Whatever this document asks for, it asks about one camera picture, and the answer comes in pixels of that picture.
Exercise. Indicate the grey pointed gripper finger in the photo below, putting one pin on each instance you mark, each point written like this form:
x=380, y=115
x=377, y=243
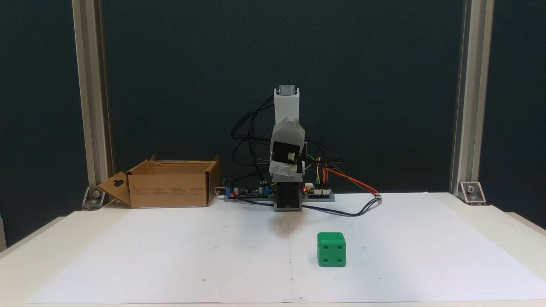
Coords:
x=289, y=132

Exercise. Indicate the green dice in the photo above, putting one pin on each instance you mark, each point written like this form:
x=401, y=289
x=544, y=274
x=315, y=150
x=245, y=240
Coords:
x=331, y=251

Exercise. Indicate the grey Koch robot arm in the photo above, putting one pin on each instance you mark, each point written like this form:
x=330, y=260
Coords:
x=286, y=106

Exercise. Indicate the blue power circuit board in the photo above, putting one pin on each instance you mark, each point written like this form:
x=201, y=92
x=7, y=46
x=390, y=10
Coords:
x=249, y=194

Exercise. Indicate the brown cardboard box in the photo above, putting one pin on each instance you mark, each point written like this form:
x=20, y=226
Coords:
x=170, y=189

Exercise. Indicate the aluminium frame post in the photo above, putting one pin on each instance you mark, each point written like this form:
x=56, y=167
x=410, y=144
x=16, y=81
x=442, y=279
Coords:
x=91, y=85
x=471, y=85

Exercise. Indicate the metal corner bracket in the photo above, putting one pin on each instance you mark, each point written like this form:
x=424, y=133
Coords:
x=94, y=197
x=472, y=192

